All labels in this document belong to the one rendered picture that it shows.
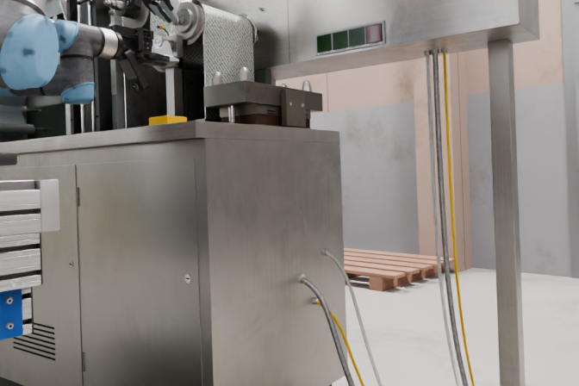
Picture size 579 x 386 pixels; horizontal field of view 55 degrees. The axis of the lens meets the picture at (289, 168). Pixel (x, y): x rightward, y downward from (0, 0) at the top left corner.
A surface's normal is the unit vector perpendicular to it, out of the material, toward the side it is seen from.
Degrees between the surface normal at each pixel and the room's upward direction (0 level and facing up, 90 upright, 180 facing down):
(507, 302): 90
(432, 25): 90
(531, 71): 90
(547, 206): 90
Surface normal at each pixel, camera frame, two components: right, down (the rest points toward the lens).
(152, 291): -0.58, 0.02
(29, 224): 0.73, -0.03
